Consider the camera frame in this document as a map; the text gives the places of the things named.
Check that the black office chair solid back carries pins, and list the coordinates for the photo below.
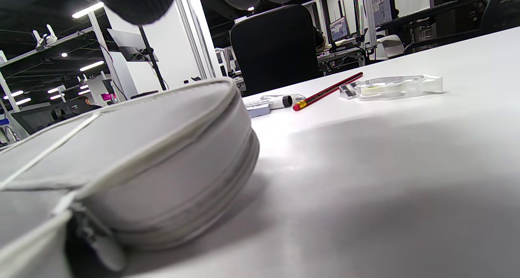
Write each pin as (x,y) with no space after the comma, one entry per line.
(276,50)

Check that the monitor on black stand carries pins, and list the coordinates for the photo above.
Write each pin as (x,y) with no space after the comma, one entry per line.
(130,44)

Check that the white marker black cap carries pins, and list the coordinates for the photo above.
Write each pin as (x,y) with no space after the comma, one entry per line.
(280,101)

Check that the person's right hand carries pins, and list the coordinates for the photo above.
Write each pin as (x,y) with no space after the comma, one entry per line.
(134,3)

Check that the red pencil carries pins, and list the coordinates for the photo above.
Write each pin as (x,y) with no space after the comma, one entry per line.
(325,92)

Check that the clear correction tape dispenser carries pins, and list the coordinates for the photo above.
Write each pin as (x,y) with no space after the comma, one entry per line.
(390,87)

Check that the light blue eraser block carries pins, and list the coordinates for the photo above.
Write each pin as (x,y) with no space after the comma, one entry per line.
(258,108)

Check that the white cartoon-print pencil case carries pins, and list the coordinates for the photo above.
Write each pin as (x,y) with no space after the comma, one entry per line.
(142,156)

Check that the computer monitor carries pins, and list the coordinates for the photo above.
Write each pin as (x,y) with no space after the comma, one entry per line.
(382,5)
(339,29)

